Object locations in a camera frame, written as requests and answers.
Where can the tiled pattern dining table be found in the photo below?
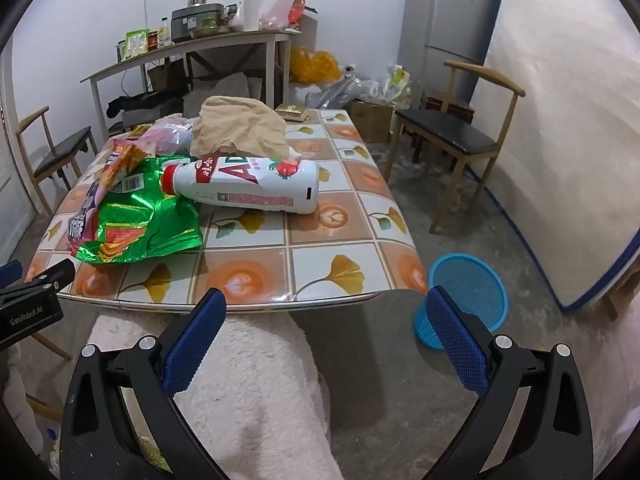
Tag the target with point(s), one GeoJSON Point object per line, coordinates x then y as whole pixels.
{"type": "Point", "coordinates": [330, 260]}

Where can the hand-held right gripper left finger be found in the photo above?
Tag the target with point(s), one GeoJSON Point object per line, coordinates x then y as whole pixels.
{"type": "Point", "coordinates": [196, 342]}

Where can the beige mattress with blue edge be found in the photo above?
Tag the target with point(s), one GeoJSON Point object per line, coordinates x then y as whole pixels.
{"type": "Point", "coordinates": [560, 135]}

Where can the green snack bag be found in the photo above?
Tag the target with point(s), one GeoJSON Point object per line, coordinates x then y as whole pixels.
{"type": "Point", "coordinates": [145, 210]}

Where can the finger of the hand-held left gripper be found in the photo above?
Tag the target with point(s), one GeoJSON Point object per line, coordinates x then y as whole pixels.
{"type": "Point", "coordinates": [55, 274]}
{"type": "Point", "coordinates": [9, 274]}

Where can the grey refrigerator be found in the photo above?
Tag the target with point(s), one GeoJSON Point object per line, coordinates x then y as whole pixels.
{"type": "Point", "coordinates": [450, 20]}

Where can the brown cardboard box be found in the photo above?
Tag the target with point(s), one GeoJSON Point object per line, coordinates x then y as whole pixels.
{"type": "Point", "coordinates": [165, 75]}
{"type": "Point", "coordinates": [370, 120]}

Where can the dark wooden stool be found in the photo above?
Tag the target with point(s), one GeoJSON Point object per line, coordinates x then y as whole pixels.
{"type": "Point", "coordinates": [450, 105]}

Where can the orange pink snack bag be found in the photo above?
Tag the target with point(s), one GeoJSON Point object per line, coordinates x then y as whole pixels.
{"type": "Point", "coordinates": [107, 170]}

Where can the white plastic bag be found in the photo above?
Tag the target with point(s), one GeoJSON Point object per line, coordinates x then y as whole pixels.
{"type": "Point", "coordinates": [270, 7]}

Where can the grey side table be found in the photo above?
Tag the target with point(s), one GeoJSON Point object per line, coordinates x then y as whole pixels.
{"type": "Point", "coordinates": [200, 45]}

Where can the grey plastic bag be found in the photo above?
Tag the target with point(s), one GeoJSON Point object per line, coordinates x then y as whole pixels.
{"type": "Point", "coordinates": [340, 92]}

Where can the white green bag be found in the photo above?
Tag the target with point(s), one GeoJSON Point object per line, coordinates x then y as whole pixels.
{"type": "Point", "coordinates": [398, 85]}

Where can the beige paper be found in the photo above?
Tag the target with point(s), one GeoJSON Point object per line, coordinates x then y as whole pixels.
{"type": "Point", "coordinates": [235, 125]}

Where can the small juice bottle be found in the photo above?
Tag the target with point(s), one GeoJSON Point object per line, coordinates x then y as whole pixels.
{"type": "Point", "coordinates": [165, 34]}

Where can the white door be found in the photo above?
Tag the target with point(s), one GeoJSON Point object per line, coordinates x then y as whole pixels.
{"type": "Point", "coordinates": [12, 185]}

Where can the wooden chair with black seat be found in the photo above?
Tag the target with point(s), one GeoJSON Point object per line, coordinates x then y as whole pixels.
{"type": "Point", "coordinates": [450, 132]}
{"type": "Point", "coordinates": [62, 152]}

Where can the white bottle with red cap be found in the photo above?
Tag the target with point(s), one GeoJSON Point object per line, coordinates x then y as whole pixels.
{"type": "Point", "coordinates": [250, 190]}

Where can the gold box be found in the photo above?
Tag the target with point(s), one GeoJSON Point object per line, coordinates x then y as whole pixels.
{"type": "Point", "coordinates": [291, 111]}

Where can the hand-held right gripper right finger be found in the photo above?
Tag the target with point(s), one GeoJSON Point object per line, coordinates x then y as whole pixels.
{"type": "Point", "coordinates": [457, 342]}

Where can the blue plastic wastebasket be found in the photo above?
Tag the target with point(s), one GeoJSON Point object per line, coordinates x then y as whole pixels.
{"type": "Point", "coordinates": [470, 285]}

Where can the grey rice cooker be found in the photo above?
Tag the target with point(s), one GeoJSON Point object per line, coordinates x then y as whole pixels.
{"type": "Point", "coordinates": [192, 20]}

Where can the black cloth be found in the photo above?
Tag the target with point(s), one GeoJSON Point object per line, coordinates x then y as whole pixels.
{"type": "Point", "coordinates": [140, 102]}

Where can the green food packet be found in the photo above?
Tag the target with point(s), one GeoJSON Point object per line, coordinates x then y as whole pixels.
{"type": "Point", "coordinates": [136, 42]}

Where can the yellow plastic bag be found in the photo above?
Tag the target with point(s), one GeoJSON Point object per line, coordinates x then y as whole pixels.
{"type": "Point", "coordinates": [315, 65]}

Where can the red jar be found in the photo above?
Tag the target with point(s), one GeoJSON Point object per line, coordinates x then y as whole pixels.
{"type": "Point", "coordinates": [153, 40]}

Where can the white fleece pants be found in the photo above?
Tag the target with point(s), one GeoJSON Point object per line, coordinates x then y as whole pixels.
{"type": "Point", "coordinates": [250, 385]}

